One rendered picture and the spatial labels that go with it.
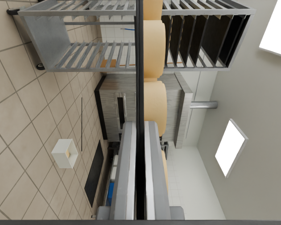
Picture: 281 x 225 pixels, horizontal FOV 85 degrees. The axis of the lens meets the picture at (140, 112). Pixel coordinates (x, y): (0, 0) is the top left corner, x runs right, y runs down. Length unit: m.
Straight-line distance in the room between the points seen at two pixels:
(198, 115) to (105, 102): 2.97
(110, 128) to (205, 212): 3.10
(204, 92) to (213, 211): 3.07
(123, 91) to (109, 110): 0.58
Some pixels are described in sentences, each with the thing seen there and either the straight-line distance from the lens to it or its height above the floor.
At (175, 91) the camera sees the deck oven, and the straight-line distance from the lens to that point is 3.30.
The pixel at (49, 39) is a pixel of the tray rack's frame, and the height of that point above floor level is 0.15.
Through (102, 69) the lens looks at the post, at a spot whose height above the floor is 0.64.
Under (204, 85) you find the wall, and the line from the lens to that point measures 4.63.
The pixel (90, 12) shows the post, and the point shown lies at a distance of 1.35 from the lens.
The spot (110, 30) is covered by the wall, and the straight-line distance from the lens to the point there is 3.98.
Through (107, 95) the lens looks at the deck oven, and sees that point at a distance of 3.34.
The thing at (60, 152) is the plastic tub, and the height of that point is 0.10.
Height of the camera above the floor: 1.00
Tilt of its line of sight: level
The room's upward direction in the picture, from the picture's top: 90 degrees clockwise
